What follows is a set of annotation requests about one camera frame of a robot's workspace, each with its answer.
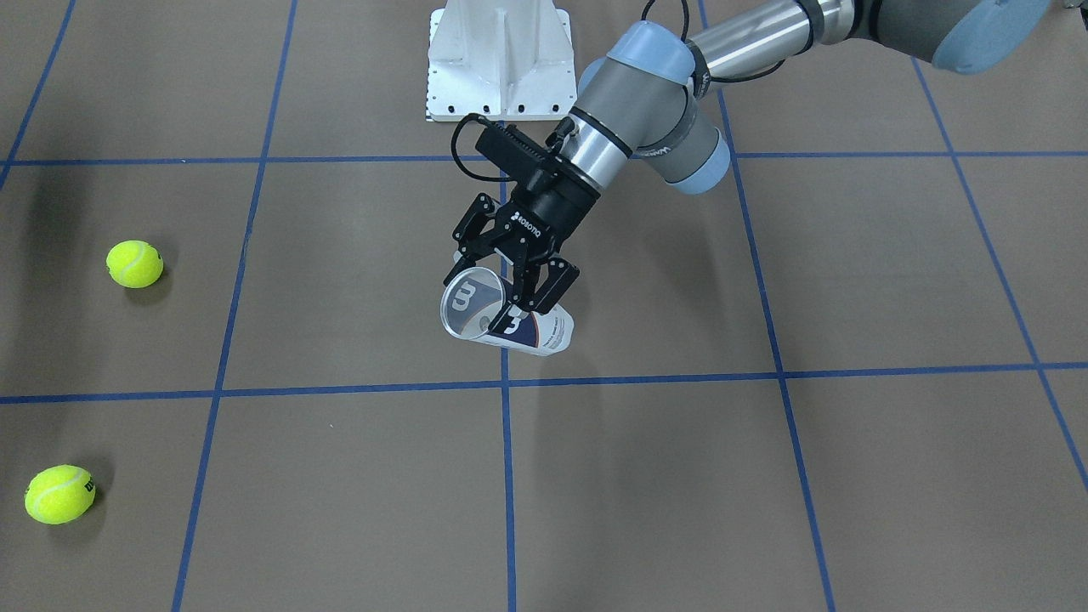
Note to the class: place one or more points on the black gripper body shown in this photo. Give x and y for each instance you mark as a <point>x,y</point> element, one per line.
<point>553,206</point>

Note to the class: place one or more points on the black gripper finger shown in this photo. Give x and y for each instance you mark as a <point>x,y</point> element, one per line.
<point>480,231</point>
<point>533,287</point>

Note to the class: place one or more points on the yellow tennis ball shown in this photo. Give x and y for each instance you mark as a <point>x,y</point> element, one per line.
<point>134,264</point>
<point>60,494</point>

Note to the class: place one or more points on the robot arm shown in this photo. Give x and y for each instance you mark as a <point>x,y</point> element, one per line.
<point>641,100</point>

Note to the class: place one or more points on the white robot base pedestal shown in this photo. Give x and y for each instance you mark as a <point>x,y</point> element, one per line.
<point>505,60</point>

